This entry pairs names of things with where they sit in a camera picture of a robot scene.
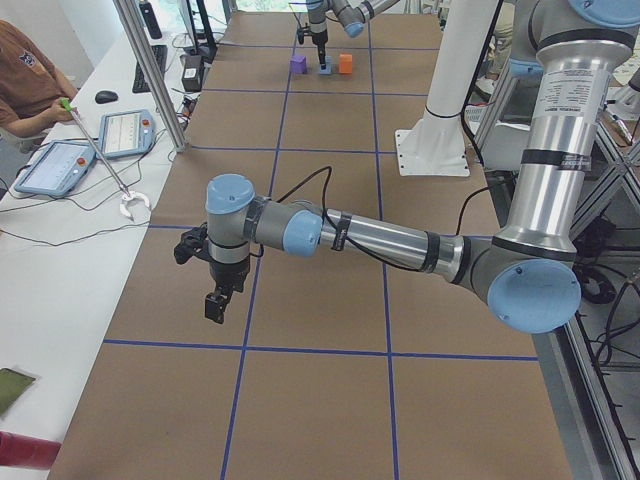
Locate grabber reacher tool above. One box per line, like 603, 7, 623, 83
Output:
59, 97, 151, 221

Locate orange foam block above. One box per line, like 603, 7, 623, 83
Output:
338, 53, 354, 75

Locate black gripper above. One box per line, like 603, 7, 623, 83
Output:
296, 22, 328, 70
173, 223, 250, 324

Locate black keyboard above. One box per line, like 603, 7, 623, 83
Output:
131, 44, 169, 95

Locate light blue foam block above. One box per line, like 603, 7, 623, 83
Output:
319, 55, 333, 76

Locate red cylinder object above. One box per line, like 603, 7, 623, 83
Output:
1, 431, 61, 470

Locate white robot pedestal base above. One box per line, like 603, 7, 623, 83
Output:
395, 0, 500, 177

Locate green bean bag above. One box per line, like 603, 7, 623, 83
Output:
0, 368, 37, 415

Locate rear teach pendant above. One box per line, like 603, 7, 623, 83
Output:
98, 109, 155, 160

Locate black power box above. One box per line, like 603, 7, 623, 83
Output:
181, 55, 204, 93

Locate purple foam block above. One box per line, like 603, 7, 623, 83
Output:
289, 54, 308, 75

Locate front teach pendant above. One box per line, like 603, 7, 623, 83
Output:
14, 141, 95, 198

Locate teach pendant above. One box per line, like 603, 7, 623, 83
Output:
98, 109, 155, 160
14, 141, 95, 198

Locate aluminium frame post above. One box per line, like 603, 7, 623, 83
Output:
113, 0, 187, 153

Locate person in brown shirt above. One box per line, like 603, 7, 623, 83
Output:
1, 21, 78, 138

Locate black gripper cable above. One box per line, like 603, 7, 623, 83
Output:
249, 166, 431, 274

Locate black computer mouse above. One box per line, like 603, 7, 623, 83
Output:
94, 90, 119, 105

